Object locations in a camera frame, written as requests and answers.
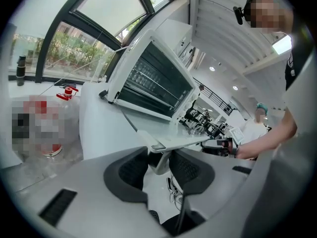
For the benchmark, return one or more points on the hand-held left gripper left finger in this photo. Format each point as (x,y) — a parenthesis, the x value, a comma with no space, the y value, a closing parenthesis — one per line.
(114,180)

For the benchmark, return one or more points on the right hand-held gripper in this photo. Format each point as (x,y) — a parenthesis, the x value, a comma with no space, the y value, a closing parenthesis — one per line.
(230,149)

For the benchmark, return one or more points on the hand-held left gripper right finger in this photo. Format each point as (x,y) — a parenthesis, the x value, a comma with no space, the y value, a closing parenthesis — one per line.
(198,177)

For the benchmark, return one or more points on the white glass oven door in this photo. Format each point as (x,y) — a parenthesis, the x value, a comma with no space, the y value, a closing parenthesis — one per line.
(158,128)

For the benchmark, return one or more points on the person's right forearm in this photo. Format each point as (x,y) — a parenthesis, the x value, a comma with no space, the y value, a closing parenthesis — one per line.
(267,139)

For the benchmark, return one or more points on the white toaster oven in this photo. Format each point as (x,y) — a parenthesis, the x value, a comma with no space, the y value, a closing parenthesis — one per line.
(133,58)

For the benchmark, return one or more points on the black railing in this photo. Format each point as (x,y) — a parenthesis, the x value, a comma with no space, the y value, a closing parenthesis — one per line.
(215,97)

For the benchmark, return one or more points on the person's black shoe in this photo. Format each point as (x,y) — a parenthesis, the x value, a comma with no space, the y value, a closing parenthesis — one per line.
(154,216)

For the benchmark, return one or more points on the person's black trousers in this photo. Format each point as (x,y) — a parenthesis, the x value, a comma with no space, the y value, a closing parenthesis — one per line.
(173,225)

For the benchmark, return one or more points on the white table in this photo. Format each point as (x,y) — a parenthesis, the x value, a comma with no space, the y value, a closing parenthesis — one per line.
(99,123)

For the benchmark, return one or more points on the large clear bottle red cap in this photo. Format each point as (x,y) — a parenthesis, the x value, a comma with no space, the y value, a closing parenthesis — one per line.
(67,93)

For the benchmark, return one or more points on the person's black shirt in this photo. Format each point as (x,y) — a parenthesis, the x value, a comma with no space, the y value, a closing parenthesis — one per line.
(292,68)

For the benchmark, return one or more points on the grey locker cabinet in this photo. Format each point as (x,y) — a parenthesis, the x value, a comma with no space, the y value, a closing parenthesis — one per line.
(173,31)

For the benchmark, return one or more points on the black thermos flask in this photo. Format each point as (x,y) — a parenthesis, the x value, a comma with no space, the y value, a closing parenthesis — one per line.
(21,71)

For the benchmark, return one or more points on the person's head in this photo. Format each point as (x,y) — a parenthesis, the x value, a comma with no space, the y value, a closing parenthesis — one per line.
(270,14)

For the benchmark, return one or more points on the black head camera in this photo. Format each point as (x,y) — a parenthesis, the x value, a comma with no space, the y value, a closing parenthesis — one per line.
(239,14)

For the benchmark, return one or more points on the black window frame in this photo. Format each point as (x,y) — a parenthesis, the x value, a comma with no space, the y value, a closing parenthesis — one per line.
(47,48)

